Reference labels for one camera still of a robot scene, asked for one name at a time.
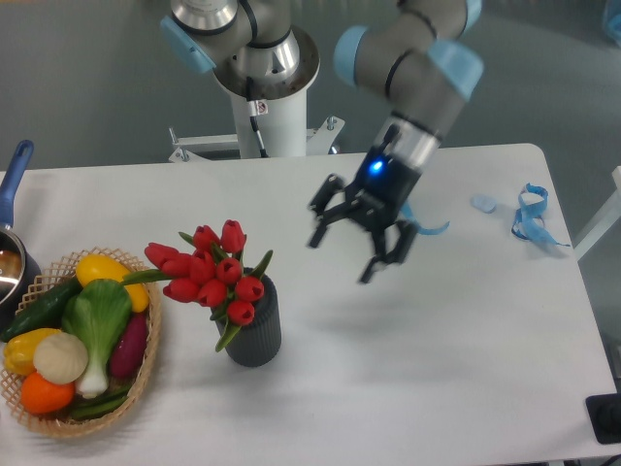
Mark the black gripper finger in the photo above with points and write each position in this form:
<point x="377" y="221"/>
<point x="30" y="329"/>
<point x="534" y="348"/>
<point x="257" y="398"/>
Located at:
<point x="382" y="257"/>
<point x="332" y="186"/>

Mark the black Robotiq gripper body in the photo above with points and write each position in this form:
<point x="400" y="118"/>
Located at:
<point x="378" y="192"/>

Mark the red tulip bouquet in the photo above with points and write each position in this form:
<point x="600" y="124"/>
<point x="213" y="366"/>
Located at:
<point x="207" y="274"/>

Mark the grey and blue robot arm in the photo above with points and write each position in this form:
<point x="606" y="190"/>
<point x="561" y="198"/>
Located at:
<point x="266" y="64"/>

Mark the dark grey ribbed vase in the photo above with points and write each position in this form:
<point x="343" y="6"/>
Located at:
<point x="248" y="320"/>

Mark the curled blue tape strip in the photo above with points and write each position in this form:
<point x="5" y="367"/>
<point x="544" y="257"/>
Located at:
<point x="408" y="213"/>

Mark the small light-blue cap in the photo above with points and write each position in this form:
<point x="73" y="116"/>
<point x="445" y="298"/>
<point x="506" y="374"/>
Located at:
<point x="484" y="203"/>

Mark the yellow squash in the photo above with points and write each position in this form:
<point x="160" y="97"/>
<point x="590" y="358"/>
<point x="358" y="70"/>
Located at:
<point x="98" y="266"/>

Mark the black device at edge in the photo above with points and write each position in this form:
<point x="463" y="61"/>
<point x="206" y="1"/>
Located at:
<point x="604" y="413"/>

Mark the purple sweet potato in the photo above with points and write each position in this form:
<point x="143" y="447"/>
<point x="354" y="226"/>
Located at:
<point x="129" y="352"/>

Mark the green bok choy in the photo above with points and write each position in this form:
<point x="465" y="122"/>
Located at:
<point x="97" y="316"/>

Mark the woven wicker basket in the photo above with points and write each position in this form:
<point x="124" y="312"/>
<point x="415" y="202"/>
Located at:
<point x="128" y="393"/>

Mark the green bean pods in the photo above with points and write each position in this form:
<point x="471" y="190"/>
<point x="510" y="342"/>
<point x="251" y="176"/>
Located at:
<point x="99" y="406"/>

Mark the green cucumber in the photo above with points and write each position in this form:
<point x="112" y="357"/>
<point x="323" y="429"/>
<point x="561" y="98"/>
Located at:
<point x="43" y="312"/>

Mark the white garlic bulb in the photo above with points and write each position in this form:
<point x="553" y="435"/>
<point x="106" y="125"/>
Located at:
<point x="60" y="358"/>

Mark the yellow bell pepper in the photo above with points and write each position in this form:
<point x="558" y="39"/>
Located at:
<point x="19" y="351"/>

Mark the orange fruit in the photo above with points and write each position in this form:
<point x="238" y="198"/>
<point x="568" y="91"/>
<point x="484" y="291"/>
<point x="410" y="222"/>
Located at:
<point x="39" y="396"/>

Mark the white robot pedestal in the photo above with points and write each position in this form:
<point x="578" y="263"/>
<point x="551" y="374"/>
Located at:
<point x="277" y="126"/>

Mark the white frame post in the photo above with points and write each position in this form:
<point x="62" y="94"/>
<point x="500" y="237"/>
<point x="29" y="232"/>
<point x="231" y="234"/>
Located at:
<point x="606" y="216"/>

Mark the blue-handled saucepan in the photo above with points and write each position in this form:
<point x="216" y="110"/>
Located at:
<point x="18" y="267"/>

